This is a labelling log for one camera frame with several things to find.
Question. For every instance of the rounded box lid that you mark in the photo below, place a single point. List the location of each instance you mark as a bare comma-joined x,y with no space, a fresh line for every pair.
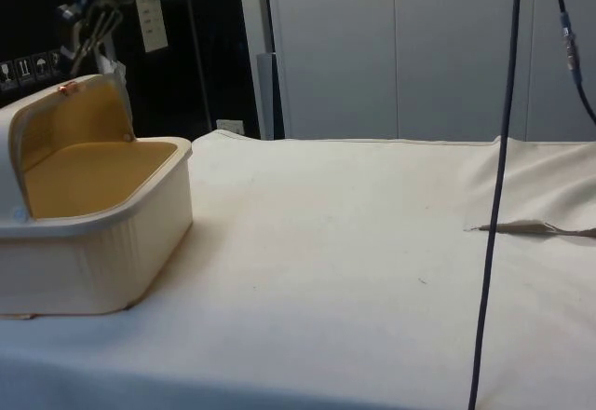
70,126

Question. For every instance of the black cabinet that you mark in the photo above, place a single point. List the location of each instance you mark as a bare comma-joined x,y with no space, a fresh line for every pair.
219,56

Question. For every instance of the cream box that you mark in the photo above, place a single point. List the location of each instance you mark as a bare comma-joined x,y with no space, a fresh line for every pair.
116,251

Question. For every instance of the pale locker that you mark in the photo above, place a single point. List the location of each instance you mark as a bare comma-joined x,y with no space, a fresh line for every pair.
545,102
335,56
456,56

